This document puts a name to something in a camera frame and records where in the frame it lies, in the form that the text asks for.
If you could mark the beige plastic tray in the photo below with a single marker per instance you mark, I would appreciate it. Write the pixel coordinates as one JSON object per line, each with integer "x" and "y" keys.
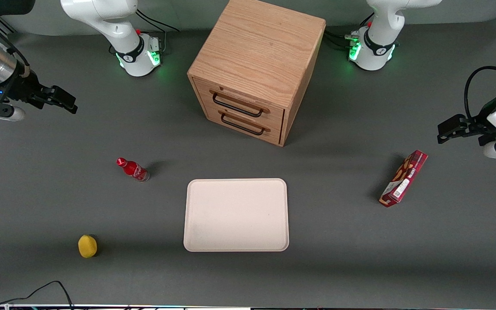
{"x": 236, "y": 215}

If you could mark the wooden drawer cabinet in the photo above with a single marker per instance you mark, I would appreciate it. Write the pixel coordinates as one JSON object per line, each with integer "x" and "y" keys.
{"x": 261, "y": 47}

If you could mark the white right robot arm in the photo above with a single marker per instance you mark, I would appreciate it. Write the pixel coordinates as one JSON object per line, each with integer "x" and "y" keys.
{"x": 123, "y": 26}

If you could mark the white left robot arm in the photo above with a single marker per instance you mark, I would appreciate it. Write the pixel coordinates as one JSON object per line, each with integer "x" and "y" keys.
{"x": 379, "y": 38}

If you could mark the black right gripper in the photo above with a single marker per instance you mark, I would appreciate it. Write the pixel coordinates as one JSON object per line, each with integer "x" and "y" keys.
{"x": 23, "y": 88}

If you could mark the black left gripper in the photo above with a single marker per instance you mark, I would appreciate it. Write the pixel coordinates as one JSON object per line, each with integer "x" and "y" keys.
{"x": 478, "y": 125}

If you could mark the wooden drawer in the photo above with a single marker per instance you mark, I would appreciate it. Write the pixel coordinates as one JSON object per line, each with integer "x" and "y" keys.
{"x": 274, "y": 133}
{"x": 274, "y": 113}

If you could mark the red snack box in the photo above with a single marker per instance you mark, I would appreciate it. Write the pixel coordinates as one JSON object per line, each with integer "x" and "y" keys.
{"x": 403, "y": 180}

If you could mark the red plastic bottle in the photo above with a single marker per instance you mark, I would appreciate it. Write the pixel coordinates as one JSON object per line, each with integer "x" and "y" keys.
{"x": 134, "y": 169}

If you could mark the yellow lemon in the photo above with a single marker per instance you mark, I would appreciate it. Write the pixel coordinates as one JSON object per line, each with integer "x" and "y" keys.
{"x": 87, "y": 246}

